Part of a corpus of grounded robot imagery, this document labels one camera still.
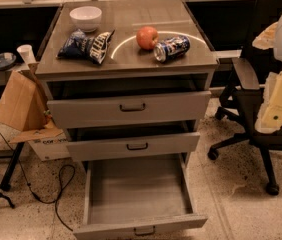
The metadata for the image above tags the grey bottom drawer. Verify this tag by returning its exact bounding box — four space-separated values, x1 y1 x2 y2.
74 154 207 240

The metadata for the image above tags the blue soda can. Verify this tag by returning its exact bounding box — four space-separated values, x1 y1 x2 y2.
153 35 191 63

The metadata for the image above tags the black floor cable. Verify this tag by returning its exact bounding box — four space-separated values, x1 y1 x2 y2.
0 105 76 232

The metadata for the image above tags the red apple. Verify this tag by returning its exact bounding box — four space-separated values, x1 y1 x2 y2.
136 26 158 50

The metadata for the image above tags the grey drawer cabinet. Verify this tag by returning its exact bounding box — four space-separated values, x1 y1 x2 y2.
35 0 219 172

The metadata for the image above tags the black office chair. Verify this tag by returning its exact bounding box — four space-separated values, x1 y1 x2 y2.
208 0 282 195

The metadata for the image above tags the white cardboard box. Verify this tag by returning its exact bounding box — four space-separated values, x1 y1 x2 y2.
10 121 69 161

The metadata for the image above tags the grey middle drawer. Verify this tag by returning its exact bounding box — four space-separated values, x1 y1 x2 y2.
67 132 200 161

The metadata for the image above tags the grey top drawer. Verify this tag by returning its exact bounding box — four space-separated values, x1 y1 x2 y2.
48 91 211 128

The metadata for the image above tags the brown paper bag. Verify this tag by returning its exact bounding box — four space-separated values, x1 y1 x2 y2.
0 63 47 131

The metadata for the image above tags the white bowl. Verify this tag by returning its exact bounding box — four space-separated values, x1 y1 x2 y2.
69 6 102 32

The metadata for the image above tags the black table leg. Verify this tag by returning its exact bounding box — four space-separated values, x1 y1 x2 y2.
0 142 24 191

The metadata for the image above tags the blue chip bag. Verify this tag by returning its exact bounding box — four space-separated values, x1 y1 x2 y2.
57 29 114 65

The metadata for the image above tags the dark plate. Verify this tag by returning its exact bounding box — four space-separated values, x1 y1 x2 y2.
0 52 16 71

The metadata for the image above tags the white paper cup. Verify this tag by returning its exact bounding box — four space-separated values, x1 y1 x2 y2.
17 44 36 64

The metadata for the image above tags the grey drawer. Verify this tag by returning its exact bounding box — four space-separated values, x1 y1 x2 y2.
48 91 211 128
67 132 200 161
74 154 207 240

